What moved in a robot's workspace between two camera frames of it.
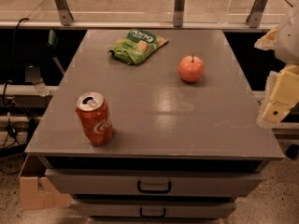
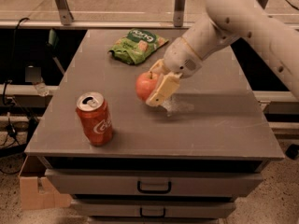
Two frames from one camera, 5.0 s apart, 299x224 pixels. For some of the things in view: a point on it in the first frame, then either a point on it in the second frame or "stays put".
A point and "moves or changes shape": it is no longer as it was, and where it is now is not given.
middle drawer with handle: [154, 209] stays put
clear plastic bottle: [41, 88] stays put
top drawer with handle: [154, 182] stays put
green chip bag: [133, 48] stays put
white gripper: [289, 42] to [180, 59]
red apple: [191, 68] moves or changes shape
